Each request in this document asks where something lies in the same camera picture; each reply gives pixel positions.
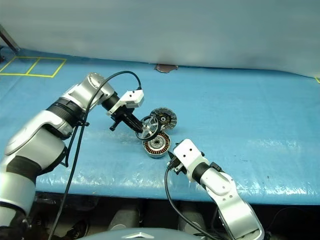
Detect round motor housing copper windings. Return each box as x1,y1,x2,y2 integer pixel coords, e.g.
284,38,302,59
141,131,173,160

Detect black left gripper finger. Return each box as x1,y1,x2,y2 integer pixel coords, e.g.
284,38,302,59
123,117,143,134
128,112,145,130

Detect white foam backdrop sheet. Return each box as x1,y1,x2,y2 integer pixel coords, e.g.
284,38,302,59
0,0,320,78

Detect black shoe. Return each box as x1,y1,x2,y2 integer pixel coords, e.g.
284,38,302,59
66,218,90,238

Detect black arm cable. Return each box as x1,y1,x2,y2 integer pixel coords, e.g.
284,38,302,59
47,70,143,240
164,167,221,240

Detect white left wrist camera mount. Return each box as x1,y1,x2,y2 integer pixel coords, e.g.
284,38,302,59
107,89,145,117

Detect grey rounded shape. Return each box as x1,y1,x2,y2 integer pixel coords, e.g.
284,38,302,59
178,207,208,233
109,208,138,231

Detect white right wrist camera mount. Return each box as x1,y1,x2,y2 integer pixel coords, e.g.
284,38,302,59
172,138,211,181

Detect yellow tape double square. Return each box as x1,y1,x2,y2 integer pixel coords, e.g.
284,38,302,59
0,56,68,78

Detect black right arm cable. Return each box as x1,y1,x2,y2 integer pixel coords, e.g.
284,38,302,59
164,167,221,240

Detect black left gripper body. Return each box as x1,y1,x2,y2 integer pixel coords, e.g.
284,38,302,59
109,106,135,131

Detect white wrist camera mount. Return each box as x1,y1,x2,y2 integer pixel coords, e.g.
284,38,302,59
172,138,211,181
107,89,145,117

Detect grey robot torso with emblem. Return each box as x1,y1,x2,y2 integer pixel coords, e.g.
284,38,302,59
82,226,208,240

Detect dark metal stand leg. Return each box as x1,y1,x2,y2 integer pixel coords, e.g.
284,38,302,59
0,24,21,52

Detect black spoked rotor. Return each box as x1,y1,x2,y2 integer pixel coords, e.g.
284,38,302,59
135,115,161,141

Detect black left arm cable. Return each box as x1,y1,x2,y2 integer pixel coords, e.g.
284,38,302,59
47,70,143,240

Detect brown patch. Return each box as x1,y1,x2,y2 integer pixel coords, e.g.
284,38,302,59
154,63,178,74

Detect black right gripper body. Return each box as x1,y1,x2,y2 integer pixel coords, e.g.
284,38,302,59
166,157,187,176

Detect grey disc rotor plate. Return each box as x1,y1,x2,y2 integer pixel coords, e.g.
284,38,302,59
149,106,178,131

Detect blue plastic table cover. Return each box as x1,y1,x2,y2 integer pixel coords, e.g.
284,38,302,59
0,47,320,206

